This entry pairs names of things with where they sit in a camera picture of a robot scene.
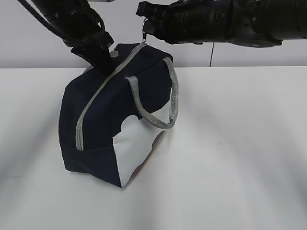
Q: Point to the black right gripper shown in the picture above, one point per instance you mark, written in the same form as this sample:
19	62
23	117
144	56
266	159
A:
186	21

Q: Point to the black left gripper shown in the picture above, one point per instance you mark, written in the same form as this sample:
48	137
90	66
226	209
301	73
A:
83	29

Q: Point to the navy blue lunch bag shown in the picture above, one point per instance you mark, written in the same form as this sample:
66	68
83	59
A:
108	124

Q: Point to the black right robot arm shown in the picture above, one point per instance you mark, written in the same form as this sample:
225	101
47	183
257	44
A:
251	23

